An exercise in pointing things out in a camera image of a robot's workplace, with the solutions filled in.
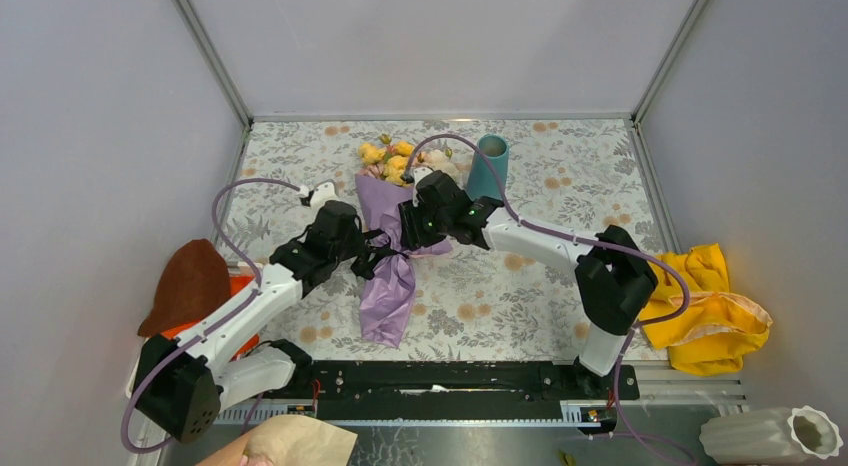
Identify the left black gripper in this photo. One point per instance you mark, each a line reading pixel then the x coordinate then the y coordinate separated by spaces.
pixel 359 246

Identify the black ribbon gold lettering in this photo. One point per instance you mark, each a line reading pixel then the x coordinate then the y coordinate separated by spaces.
pixel 374 251

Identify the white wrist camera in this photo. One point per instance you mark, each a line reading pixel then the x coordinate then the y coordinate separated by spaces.
pixel 315 198
pixel 415 175

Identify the orange cloth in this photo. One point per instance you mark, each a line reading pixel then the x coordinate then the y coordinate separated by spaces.
pixel 237 284

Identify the brown cloth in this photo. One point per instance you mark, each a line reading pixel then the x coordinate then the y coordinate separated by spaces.
pixel 194 284

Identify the purple wrapping paper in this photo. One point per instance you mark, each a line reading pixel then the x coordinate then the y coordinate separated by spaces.
pixel 387 299

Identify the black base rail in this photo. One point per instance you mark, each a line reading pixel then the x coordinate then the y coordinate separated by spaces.
pixel 451 391

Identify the floral patterned table mat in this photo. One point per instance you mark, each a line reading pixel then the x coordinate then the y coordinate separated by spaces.
pixel 469 304

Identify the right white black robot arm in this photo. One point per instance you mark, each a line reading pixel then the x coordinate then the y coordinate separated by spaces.
pixel 614 279

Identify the white ribbed vase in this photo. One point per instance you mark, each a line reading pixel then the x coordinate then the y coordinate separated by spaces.
pixel 774 436

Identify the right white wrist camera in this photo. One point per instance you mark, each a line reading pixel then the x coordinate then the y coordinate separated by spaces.
pixel 415 175

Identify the brown paper bag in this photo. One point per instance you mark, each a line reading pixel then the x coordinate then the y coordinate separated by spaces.
pixel 287 440

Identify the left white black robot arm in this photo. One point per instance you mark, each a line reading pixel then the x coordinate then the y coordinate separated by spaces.
pixel 182 384

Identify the yellow cloth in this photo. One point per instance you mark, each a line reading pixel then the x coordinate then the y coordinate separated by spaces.
pixel 719 327

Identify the white plastic basket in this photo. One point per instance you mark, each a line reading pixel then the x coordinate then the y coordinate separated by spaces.
pixel 130 384

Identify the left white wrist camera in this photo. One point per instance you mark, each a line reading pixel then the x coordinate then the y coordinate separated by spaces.
pixel 315 198

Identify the teal ceramic vase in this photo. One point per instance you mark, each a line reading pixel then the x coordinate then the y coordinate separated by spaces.
pixel 489 168

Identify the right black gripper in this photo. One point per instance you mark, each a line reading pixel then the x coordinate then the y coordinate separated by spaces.
pixel 412 236

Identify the yellow pink flower bunch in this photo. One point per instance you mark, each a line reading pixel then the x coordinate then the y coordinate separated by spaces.
pixel 387 159

